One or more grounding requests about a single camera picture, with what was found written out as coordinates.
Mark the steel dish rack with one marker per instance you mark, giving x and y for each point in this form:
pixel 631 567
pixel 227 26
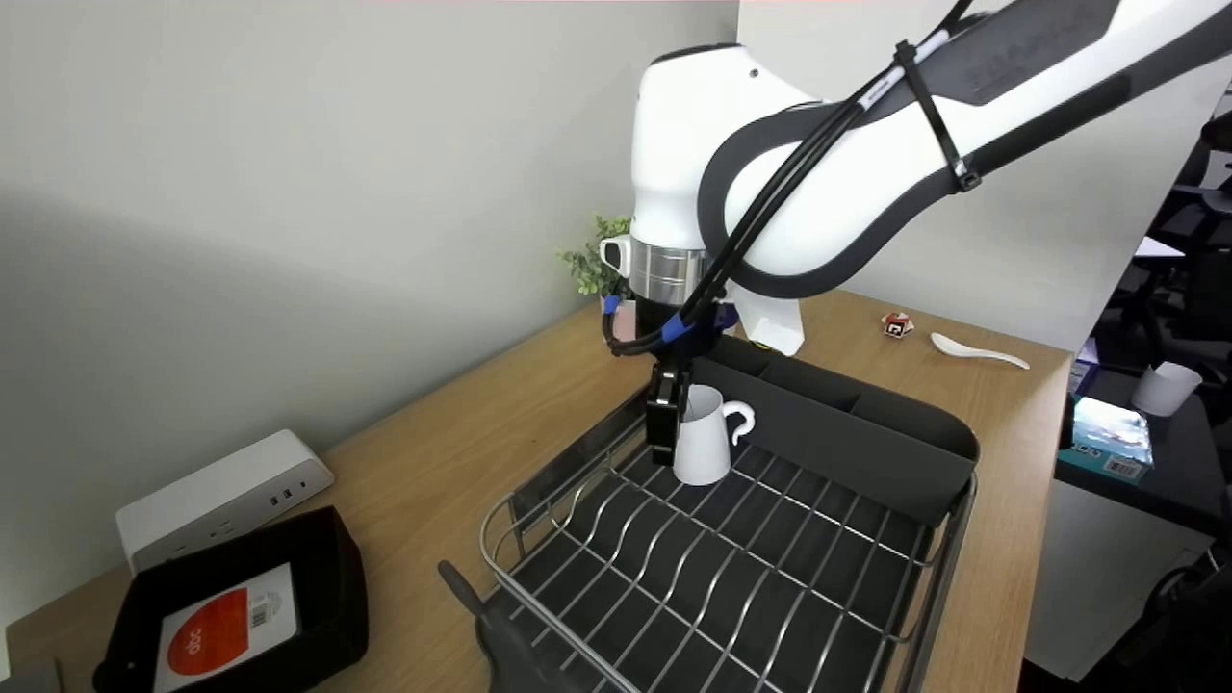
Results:
pixel 815 567

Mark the white cup on side desk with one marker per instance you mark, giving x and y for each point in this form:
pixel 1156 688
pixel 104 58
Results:
pixel 1162 390

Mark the small red white toy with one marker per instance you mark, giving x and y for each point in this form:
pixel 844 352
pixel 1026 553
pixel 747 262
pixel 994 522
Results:
pixel 894 325

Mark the potted green plant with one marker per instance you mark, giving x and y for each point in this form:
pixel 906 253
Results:
pixel 582 262

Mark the teal product box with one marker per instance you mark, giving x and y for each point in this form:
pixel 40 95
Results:
pixel 1110 440

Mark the white electronics box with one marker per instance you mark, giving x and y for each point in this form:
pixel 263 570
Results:
pixel 219 498

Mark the black pouch with orange label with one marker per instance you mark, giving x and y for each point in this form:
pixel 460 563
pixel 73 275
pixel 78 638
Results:
pixel 267 614

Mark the white handled cup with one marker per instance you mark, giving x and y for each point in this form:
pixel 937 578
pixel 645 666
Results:
pixel 709 433

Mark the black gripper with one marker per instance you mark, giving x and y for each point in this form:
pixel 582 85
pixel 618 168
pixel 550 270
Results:
pixel 672 335

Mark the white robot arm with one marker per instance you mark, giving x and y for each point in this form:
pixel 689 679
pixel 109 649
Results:
pixel 754 198

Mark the white plastic spoon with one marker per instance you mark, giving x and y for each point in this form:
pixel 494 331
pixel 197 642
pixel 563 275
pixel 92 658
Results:
pixel 951 349

